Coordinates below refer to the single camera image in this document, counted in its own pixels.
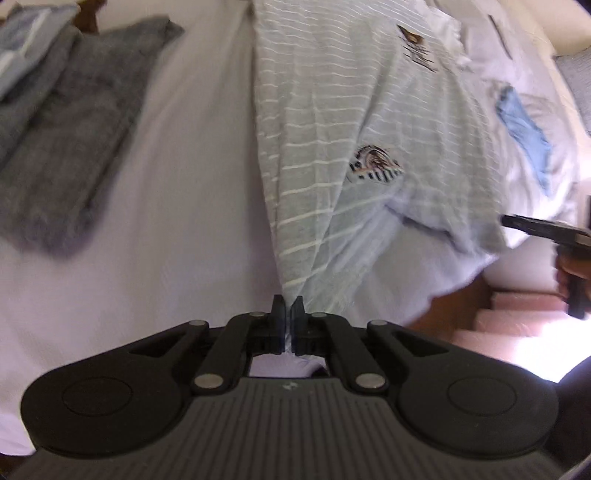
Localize person's right hand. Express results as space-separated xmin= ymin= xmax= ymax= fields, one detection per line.
xmin=555 ymin=253 xmax=591 ymax=301

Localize light blue striped shirt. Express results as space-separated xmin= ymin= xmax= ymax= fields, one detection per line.
xmin=250 ymin=0 xmax=509 ymax=326

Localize white bed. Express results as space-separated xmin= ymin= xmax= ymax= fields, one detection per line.
xmin=0 ymin=0 xmax=497 ymax=457

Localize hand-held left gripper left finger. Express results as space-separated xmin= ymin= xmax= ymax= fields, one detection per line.
xmin=129 ymin=294 xmax=289 ymax=395

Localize pink padded steps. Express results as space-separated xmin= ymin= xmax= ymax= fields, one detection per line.
xmin=450 ymin=290 xmax=591 ymax=381

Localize dark grey folded garment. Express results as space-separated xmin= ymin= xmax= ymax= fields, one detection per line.
xmin=0 ymin=16 xmax=185 ymax=257

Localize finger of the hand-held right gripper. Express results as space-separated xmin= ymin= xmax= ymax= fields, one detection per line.
xmin=501 ymin=213 xmax=578 ymax=241

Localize white garment pile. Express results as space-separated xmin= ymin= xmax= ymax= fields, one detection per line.
xmin=431 ymin=0 xmax=583 ymax=243

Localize grey textured cushion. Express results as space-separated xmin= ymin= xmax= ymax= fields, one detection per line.
xmin=553 ymin=46 xmax=591 ymax=137

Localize brown wooden headboard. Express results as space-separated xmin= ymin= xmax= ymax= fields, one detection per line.
xmin=75 ymin=0 xmax=106 ymax=34

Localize light blue folded garment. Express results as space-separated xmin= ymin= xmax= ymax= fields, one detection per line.
xmin=0 ymin=4 xmax=80 ymax=100

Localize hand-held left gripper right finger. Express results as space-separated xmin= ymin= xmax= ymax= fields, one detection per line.
xmin=291 ymin=296 xmax=450 ymax=395

